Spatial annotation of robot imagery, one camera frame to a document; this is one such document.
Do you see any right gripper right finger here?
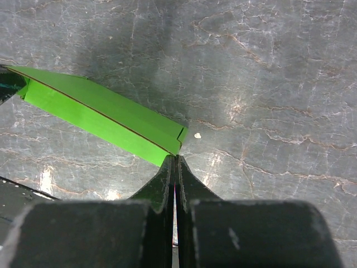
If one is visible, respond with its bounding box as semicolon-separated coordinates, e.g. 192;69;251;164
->
175;156;343;267

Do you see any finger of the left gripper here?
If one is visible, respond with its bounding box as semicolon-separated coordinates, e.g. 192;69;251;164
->
0;64;29;105

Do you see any green paper box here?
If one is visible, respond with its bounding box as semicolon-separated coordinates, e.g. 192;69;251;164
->
6;65;188;166

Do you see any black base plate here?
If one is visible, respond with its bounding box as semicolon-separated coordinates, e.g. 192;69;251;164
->
1;176;59;241

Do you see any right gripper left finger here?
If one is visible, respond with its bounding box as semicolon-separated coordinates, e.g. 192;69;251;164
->
1;156;175;267

